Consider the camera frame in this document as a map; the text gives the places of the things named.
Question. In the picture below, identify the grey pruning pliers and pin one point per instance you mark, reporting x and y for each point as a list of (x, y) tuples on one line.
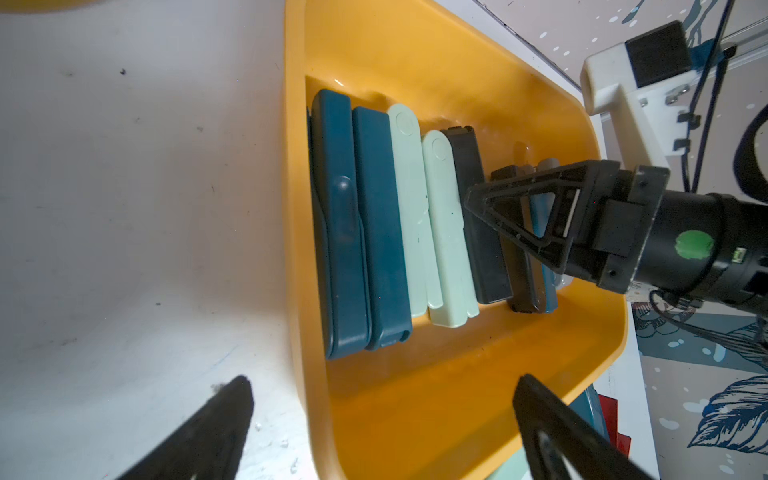
[(547, 164)]

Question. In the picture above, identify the red plastic tool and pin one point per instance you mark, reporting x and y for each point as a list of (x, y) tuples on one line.
[(609, 408)]

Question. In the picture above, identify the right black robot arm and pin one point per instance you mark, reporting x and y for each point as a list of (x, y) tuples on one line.
[(709, 248)]

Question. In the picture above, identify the yellow plastic storage box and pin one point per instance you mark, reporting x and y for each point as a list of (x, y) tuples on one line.
[(439, 405)]

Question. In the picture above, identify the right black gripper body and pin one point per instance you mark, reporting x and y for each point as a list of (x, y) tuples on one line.
[(615, 211)]

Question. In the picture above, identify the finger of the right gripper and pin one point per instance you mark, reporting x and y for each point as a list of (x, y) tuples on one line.
[(547, 214)]

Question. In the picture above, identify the dark teal pliers bottom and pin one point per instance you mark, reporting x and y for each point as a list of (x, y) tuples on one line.
[(388, 294)]

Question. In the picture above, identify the black pliers pair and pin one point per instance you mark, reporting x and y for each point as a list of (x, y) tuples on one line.
[(489, 273)]

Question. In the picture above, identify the dark teal pliers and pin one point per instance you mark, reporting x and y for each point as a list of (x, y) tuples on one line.
[(587, 406), (333, 169), (388, 294)]

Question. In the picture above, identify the mint green pliers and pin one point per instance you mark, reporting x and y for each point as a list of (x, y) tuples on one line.
[(455, 275), (421, 264)]

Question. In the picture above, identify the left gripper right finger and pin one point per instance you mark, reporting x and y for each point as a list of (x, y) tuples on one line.
[(554, 437)]

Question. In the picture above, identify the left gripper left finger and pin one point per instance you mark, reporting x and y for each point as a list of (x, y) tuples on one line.
[(209, 445)]

